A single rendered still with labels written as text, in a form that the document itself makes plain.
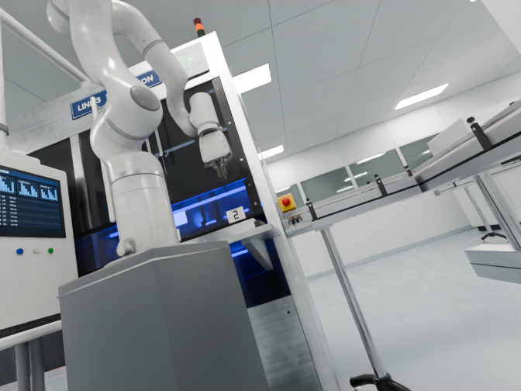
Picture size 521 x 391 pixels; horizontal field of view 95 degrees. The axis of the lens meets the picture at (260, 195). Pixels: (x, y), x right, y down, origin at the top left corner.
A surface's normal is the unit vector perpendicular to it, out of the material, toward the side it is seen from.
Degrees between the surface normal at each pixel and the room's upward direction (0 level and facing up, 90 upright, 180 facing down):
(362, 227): 90
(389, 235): 90
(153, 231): 90
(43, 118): 90
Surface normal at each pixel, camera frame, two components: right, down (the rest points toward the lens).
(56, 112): -0.16, -0.20
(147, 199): 0.54, -0.38
